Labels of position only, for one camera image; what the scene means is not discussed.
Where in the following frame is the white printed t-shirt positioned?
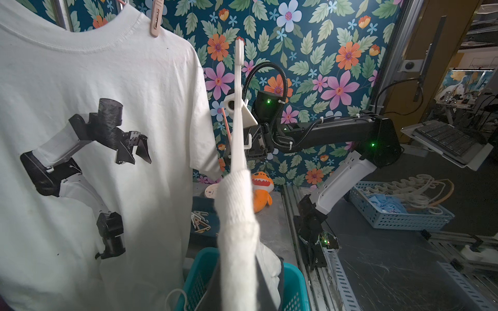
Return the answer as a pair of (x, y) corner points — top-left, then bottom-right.
(1, 1), (220, 310)

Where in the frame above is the teal laundry basket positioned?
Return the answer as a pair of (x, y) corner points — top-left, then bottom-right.
(177, 235), (309, 310)

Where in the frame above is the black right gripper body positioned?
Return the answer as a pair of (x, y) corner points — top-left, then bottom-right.
(243, 124), (276, 161)

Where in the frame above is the white plastic hanger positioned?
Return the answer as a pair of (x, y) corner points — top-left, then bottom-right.
(224, 39), (258, 172)

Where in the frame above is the beige clothespin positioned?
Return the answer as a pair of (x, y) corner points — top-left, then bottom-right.
(150, 0), (164, 38)

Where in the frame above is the teal clothespin tray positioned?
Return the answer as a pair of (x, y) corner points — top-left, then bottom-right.
(190, 196), (220, 248)

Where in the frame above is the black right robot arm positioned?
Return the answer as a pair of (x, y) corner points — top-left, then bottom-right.
(226, 62), (402, 269)

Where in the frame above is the plain white t-shirt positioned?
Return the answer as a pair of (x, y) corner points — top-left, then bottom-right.
(199, 169), (284, 310)

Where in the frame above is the white steel clothes rack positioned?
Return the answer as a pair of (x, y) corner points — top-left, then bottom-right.
(51, 0), (73, 32)

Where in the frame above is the pink clothespin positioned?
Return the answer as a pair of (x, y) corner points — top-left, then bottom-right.
(222, 108), (232, 143)

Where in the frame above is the orange plush toy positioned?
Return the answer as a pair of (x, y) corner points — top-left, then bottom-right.
(251, 172), (274, 213)

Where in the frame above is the white perforated basket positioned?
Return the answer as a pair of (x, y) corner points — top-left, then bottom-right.
(349, 181), (455, 231)

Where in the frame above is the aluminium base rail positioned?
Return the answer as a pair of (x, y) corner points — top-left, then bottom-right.
(282, 186), (361, 310)

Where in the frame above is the black keyboard on stand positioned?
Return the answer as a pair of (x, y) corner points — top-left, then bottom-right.
(401, 120), (494, 171)

